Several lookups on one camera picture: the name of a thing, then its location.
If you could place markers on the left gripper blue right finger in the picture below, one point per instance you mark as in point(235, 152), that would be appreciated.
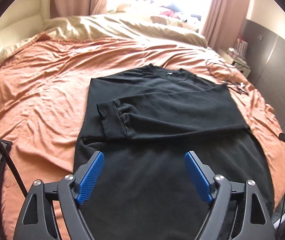
point(201, 176)

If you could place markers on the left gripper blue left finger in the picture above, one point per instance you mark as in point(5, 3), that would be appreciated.
point(86, 177)

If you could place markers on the black sweatshirt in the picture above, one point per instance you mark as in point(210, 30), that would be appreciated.
point(144, 120)

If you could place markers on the white bedside table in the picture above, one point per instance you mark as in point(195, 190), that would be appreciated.
point(237, 63)

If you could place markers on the orange bed sheet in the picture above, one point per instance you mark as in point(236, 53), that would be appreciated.
point(44, 92)

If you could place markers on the striped gift bag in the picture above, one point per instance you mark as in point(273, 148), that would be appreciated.
point(241, 47)

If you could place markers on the pink curtain right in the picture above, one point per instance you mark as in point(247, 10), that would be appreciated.
point(223, 22)

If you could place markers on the beige duvet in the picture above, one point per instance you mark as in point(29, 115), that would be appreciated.
point(99, 26)

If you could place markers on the clutter on window sill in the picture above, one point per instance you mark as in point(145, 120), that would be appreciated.
point(150, 11)

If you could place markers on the cream padded headboard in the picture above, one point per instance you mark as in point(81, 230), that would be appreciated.
point(22, 20)

